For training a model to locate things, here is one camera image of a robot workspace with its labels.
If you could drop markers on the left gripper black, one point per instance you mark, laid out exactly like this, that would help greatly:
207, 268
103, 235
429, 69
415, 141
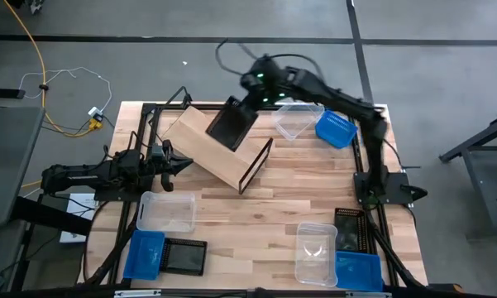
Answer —
155, 169

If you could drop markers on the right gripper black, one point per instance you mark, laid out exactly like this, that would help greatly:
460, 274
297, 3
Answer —
258, 87

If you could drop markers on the black perforated plastic basket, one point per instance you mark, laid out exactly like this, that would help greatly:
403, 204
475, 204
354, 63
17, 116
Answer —
349, 229
231, 124
184, 257

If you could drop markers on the clear plastic basket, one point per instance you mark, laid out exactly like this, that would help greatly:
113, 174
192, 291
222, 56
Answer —
297, 120
316, 254
165, 211

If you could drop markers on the blue perforated plastic basket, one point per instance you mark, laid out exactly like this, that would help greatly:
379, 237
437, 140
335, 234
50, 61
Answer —
144, 254
359, 271
335, 130

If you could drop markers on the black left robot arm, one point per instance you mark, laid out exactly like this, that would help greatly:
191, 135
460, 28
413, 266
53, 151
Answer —
78, 174

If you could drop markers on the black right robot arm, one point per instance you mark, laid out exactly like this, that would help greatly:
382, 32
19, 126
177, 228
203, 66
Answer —
376, 136

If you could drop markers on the yellow plug connector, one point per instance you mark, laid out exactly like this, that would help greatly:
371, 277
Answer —
95, 124

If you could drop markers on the white power adapter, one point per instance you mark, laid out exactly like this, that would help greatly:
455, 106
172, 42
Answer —
94, 111

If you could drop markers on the white paper booklet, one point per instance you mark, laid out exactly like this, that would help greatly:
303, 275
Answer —
82, 209

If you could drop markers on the black desk beam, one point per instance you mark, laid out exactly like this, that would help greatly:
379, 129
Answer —
54, 215

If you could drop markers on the grey desk top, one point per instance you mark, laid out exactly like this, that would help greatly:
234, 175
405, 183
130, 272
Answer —
8, 165

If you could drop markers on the flat black bar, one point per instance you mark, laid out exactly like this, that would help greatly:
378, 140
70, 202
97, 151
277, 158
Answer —
2, 93

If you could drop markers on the black clamp lever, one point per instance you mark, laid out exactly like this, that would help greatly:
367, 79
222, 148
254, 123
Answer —
415, 192

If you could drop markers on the grey metal table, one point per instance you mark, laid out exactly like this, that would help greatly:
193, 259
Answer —
486, 174

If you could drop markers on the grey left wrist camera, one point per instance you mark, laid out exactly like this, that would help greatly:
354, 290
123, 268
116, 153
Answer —
158, 152

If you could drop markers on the wooden shelf with black frame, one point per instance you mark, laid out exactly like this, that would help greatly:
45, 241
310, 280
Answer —
215, 157

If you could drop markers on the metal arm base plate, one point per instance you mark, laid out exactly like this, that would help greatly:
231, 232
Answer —
107, 194
390, 182

